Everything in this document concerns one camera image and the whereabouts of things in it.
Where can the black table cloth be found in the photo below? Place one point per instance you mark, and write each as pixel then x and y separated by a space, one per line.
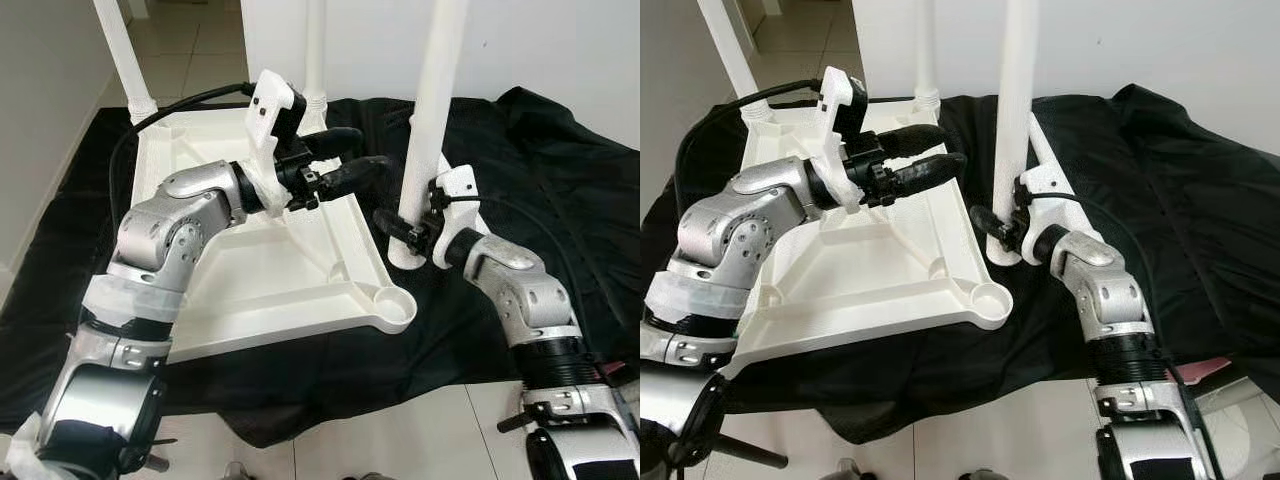
pixel 1190 180
pixel 560 180

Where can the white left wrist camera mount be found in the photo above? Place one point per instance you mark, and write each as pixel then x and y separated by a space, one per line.
pixel 265 110
pixel 835 110

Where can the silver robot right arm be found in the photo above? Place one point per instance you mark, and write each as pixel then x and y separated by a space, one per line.
pixel 1110 285
pixel 520 290

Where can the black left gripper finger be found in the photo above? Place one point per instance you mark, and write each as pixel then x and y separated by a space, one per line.
pixel 335 142
pixel 932 172
pixel 352 177
pixel 918 140

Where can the grey robot left leg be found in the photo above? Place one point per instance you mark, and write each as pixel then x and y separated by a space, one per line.
pixel 237 472
pixel 848 470

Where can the white plastic table top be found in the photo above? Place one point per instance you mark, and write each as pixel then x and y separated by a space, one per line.
pixel 280 280
pixel 880 280

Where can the grey robot leg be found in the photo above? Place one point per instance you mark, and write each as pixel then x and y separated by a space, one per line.
pixel 370 476
pixel 848 470
pixel 985 474
pixel 237 472

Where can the grey robot right leg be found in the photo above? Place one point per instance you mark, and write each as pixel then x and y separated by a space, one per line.
pixel 370 476
pixel 985 474

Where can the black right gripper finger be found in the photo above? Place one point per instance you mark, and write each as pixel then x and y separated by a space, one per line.
pixel 990 225
pixel 397 228

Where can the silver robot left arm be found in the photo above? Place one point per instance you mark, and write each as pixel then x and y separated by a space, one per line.
pixel 160 240
pixel 730 235

